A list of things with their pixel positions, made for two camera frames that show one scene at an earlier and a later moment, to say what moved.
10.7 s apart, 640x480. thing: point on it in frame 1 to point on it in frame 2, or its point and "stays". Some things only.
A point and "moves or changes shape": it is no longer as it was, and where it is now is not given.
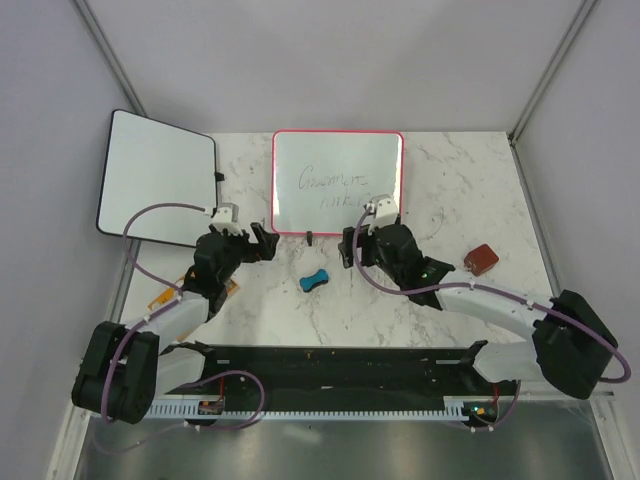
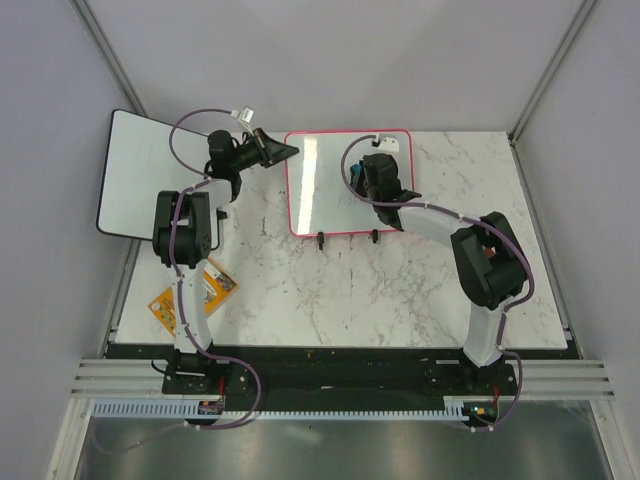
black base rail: x=343 y=378 stays
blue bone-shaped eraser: x=307 y=283 to x=355 y=171
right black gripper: x=366 y=241 to x=361 y=186
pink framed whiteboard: x=323 y=179 moves or changes shape
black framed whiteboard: x=148 y=162 stays
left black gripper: x=266 y=240 to x=270 y=152
